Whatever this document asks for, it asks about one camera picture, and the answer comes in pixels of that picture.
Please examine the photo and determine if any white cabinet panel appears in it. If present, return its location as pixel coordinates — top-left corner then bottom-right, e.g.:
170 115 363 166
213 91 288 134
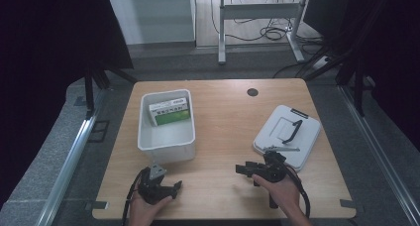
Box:
108 0 196 46

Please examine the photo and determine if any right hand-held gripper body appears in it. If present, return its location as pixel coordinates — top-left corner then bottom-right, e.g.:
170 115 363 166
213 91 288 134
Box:
260 146 288 209

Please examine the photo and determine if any aluminium floor rail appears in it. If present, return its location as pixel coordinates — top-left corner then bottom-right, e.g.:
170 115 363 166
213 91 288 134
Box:
34 88 110 226
338 83 420 225

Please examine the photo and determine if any green and white box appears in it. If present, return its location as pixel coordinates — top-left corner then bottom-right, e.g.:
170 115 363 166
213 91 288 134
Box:
148 97 191 127

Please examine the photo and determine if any white lid with black handle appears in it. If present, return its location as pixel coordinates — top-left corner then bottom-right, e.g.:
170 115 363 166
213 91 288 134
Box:
253 104 322 172

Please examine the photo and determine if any person's right hand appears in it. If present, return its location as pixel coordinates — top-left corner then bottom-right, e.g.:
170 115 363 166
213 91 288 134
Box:
252 174 301 212

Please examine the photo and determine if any black tripod stand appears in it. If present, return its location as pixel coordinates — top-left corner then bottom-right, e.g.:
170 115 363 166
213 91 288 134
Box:
82 61 139 120

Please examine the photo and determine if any person's left hand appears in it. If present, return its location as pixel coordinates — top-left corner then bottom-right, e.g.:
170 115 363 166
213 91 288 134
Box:
128 190 173 221

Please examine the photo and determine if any white power strip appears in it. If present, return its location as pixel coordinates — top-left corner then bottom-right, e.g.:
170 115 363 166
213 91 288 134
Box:
311 55 332 70

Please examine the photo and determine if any black stand with legs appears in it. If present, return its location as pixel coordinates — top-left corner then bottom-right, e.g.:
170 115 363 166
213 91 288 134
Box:
295 0 379 118

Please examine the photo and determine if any white metal desk frame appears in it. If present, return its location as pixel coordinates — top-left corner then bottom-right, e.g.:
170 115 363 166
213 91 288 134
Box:
217 0 313 65

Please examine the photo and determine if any white plastic bin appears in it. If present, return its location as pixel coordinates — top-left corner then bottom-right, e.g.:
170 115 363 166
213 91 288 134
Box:
137 88 197 165

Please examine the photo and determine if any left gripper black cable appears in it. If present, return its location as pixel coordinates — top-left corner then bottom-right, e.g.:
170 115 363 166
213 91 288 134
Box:
121 168 147 226

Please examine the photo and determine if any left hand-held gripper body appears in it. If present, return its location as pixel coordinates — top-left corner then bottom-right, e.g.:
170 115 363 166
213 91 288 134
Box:
137 164 174 206

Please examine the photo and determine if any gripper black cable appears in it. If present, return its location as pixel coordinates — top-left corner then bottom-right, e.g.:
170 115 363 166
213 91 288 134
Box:
284 164 312 219
121 168 147 226

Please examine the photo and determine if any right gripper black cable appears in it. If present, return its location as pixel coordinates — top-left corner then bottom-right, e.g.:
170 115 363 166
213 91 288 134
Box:
284 164 312 219

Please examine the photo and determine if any tangle of black floor cables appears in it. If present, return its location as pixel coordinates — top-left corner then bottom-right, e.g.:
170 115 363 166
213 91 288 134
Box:
210 0 326 56

